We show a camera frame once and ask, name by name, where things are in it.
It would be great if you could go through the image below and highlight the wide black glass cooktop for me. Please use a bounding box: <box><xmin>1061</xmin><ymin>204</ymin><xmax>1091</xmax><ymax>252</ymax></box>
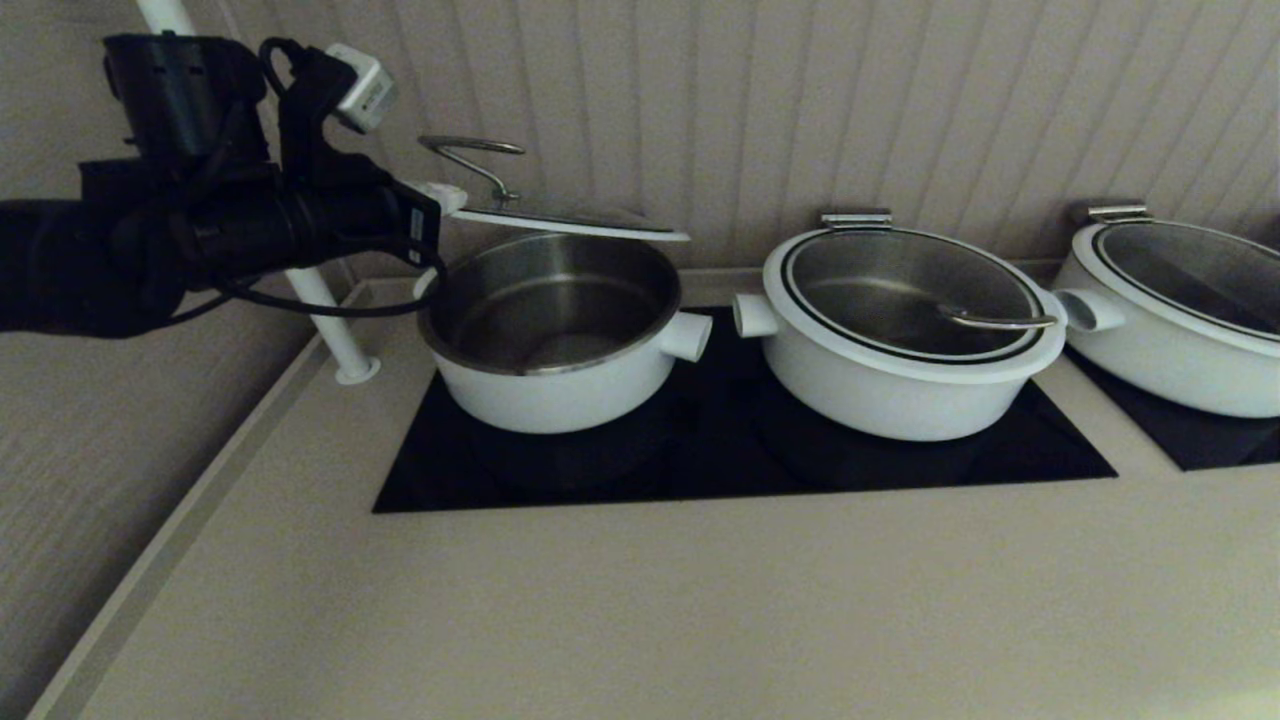
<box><xmin>374</xmin><ymin>307</ymin><xmax>1117</xmax><ymax>514</ymax></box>

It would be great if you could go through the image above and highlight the white round pot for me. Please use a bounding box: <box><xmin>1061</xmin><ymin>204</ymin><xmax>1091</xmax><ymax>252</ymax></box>
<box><xmin>733</xmin><ymin>293</ymin><xmax>1051</xmax><ymax>443</ymax></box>
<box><xmin>415</xmin><ymin>232</ymin><xmax>713</xmax><ymax>435</ymax></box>
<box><xmin>1052</xmin><ymin>255</ymin><xmax>1280</xmax><ymax>419</ymax></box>

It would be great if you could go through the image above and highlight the glass lid with metal handle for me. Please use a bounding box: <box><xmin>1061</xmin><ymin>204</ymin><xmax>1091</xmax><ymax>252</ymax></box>
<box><xmin>762</xmin><ymin>228</ymin><xmax>1066</xmax><ymax>385</ymax></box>
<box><xmin>1070</xmin><ymin>222</ymin><xmax>1280</xmax><ymax>359</ymax></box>
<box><xmin>418</xmin><ymin>136</ymin><xmax>693</xmax><ymax>243</ymax></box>

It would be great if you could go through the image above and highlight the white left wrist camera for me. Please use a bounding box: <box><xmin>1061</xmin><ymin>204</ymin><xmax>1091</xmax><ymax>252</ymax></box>
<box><xmin>325</xmin><ymin>43</ymin><xmax>396</xmax><ymax>134</ymax></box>

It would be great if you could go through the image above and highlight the narrow black glass cooktop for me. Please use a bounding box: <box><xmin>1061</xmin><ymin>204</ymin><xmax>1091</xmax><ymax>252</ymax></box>
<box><xmin>1062</xmin><ymin>345</ymin><xmax>1280</xmax><ymax>472</ymax></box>

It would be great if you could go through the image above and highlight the black left camera cable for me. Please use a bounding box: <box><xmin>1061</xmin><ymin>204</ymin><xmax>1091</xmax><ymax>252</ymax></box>
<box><xmin>160</xmin><ymin>38</ymin><xmax>451</xmax><ymax>319</ymax></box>

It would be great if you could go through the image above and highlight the white metal pole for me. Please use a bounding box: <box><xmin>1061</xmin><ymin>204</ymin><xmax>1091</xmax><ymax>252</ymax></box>
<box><xmin>135</xmin><ymin>0</ymin><xmax>383</xmax><ymax>387</ymax></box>

